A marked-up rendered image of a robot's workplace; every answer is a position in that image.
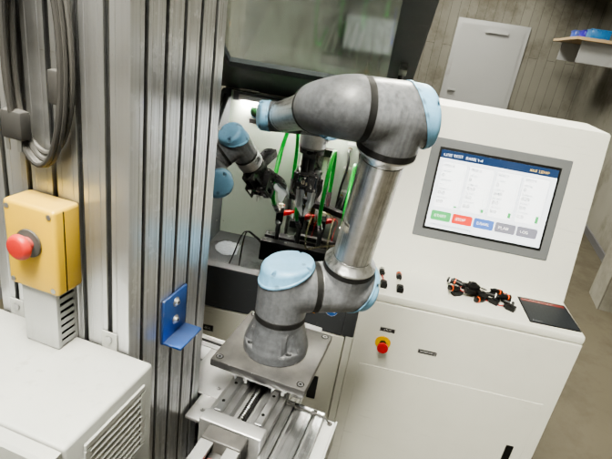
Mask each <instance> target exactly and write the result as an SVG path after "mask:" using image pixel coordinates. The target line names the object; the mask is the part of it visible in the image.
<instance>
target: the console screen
mask: <svg viewBox="0 0 612 459"><path fill-rule="evenodd" d="M573 162H574V161H571V160H565V159H561V158H551V157H546V156H541V155H536V154H530V153H525V152H520V151H515V150H510V149H505V148H496V147H490V146H486V145H480V144H475V143H470V142H465V141H460V140H454V139H450V138H440V137H438V138H437V140H436V141H435V143H434V144H433V145H432V147H431V152H430V156H429V159H428V164H427V168H426V172H425V176H424V181H423V188H422V192H421V196H420V200H419V204H418V209H417V212H416V217H415V221H414V225H413V234H414V235H419V236H424V237H428V238H433V239H438V240H446V241H451V242H455V243H460V244H464V245H469V246H474V247H478V248H483V249H488V250H496V251H501V252H505V253H510V254H515V255H519V256H524V257H528V258H533V259H538V260H546V259H547V256H548V252H549V249H550V246H551V242H552V238H553V236H554V232H555V228H556V223H557V219H558V216H559V212H560V209H561V206H562V202H563V198H564V196H565V192H566V186H567V182H568V179H569V176H570V172H571V168H572V166H573Z"/></svg>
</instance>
